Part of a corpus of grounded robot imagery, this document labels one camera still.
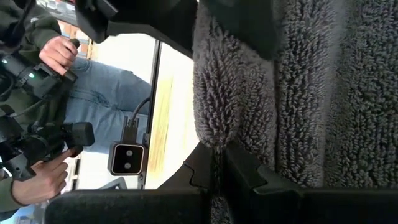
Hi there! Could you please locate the person's hand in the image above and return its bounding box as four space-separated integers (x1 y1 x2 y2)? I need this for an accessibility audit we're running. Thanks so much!
38 35 80 77
11 148 78 207

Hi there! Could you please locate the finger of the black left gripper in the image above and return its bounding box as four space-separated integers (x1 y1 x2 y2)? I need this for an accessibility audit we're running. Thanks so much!
74 0 198 60
201 0 279 60

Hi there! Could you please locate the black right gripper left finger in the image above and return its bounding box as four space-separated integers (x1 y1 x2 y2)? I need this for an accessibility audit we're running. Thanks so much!
44 142 216 224

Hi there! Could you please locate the table-level camera box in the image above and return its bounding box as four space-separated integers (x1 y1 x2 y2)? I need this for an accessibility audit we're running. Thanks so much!
107 116 148 177

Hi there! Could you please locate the person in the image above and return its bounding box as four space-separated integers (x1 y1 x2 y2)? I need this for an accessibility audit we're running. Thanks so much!
0 0 154 215

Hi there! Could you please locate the dark grey terry towel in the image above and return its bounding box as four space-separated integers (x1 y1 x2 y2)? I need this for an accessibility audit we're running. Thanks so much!
192 0 398 224

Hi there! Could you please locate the black metal table frame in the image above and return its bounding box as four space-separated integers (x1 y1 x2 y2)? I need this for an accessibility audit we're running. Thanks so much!
143 39 163 190

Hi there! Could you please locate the black camera cable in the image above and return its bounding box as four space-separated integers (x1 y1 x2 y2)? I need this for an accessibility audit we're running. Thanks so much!
129 96 152 123

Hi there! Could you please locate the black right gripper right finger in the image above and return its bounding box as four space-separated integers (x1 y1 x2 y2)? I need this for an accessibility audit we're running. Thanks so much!
223 146 398 224

